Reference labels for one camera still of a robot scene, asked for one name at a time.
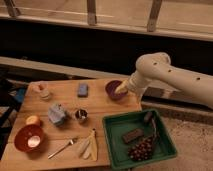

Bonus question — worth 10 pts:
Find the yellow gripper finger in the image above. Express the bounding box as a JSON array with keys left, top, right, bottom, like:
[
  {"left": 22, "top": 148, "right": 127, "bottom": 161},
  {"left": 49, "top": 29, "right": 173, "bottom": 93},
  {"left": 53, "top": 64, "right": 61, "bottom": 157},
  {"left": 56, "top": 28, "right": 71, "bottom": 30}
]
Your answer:
[{"left": 115, "top": 81, "right": 128, "bottom": 94}]

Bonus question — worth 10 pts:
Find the crumpled blue-grey cloth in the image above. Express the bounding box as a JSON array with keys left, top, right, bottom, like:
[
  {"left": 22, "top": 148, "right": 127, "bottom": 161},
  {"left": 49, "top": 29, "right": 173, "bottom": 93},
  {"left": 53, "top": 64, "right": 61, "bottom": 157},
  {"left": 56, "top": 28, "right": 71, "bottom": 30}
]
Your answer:
[{"left": 48, "top": 104, "right": 66, "bottom": 126}]

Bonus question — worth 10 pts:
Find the blue sponge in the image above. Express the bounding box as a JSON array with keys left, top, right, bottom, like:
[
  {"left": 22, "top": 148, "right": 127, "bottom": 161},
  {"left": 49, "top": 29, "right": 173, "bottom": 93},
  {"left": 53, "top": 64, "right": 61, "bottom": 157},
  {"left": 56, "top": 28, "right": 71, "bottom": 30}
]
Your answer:
[{"left": 77, "top": 83, "right": 88, "bottom": 97}]

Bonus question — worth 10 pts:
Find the metal spoon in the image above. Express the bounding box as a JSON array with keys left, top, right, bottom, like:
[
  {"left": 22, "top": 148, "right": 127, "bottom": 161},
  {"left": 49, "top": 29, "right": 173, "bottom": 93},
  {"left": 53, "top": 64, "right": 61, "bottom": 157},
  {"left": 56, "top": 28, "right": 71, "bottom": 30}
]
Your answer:
[{"left": 48, "top": 138, "right": 78, "bottom": 159}]

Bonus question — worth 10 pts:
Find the brown chocolate bar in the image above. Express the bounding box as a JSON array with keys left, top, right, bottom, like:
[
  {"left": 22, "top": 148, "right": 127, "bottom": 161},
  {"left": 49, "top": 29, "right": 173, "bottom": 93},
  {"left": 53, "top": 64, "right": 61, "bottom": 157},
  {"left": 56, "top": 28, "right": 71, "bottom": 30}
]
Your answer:
[{"left": 122, "top": 128, "right": 143, "bottom": 144}]

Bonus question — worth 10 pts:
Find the yellow apple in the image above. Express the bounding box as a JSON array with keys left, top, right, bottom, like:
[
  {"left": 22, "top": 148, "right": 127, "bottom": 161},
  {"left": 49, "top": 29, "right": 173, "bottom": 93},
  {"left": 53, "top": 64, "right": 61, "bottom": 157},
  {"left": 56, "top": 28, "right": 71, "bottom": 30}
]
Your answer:
[{"left": 26, "top": 115, "right": 41, "bottom": 126}]

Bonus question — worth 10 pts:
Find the small metal cup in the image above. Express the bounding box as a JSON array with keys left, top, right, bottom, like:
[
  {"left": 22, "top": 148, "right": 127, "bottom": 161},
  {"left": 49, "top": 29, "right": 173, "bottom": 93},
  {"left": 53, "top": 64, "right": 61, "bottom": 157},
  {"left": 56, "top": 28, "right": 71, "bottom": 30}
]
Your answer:
[{"left": 75, "top": 109, "right": 88, "bottom": 123}]

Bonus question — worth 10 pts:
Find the red bowl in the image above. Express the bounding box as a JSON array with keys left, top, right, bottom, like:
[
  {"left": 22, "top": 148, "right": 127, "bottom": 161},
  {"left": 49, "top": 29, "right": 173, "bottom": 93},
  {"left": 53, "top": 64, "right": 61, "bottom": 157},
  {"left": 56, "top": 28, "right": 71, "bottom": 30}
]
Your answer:
[{"left": 14, "top": 124, "right": 44, "bottom": 153}]

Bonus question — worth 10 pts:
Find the purple bowl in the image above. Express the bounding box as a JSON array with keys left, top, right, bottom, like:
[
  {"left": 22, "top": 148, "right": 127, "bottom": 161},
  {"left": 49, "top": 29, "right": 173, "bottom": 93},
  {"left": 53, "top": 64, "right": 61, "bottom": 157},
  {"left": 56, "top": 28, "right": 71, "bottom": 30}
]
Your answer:
[{"left": 105, "top": 80, "right": 127, "bottom": 100}]

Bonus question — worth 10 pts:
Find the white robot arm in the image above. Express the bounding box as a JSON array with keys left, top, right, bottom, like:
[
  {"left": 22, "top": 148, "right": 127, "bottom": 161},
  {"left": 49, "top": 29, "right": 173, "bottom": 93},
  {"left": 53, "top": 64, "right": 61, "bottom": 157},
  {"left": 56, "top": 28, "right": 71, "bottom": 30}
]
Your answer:
[{"left": 115, "top": 52, "right": 213, "bottom": 109}]

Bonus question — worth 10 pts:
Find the green plastic tray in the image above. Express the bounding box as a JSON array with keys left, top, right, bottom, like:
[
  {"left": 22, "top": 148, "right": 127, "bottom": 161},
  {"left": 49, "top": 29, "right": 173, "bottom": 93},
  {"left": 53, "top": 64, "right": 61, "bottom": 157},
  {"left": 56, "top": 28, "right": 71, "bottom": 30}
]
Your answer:
[{"left": 103, "top": 109, "right": 177, "bottom": 170}]

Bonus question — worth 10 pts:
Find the dark grape bunch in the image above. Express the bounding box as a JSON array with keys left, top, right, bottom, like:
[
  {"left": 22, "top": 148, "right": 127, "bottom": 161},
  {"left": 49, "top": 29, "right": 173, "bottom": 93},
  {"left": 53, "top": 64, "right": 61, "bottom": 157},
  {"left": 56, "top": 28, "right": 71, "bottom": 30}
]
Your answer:
[{"left": 128, "top": 135, "right": 156, "bottom": 161}]

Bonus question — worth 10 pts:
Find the black chair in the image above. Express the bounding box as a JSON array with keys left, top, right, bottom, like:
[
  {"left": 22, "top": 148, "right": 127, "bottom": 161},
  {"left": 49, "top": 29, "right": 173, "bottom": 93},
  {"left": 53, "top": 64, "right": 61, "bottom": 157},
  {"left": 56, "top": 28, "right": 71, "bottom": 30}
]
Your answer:
[{"left": 0, "top": 67, "right": 26, "bottom": 158}]

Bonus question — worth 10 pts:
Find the grey-handled brush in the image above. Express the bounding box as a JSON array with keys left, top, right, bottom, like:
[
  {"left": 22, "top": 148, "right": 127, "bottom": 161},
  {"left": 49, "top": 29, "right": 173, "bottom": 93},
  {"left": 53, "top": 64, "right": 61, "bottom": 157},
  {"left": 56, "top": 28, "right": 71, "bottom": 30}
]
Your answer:
[{"left": 144, "top": 112, "right": 159, "bottom": 142}]

